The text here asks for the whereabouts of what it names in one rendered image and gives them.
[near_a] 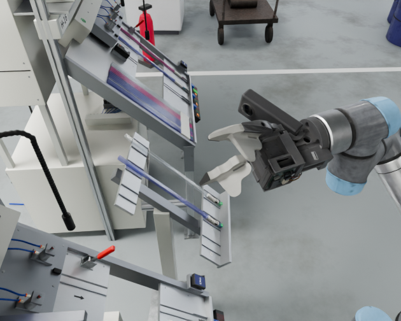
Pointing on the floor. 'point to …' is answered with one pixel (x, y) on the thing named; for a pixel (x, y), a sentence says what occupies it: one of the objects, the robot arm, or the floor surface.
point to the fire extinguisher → (144, 34)
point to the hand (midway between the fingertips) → (200, 160)
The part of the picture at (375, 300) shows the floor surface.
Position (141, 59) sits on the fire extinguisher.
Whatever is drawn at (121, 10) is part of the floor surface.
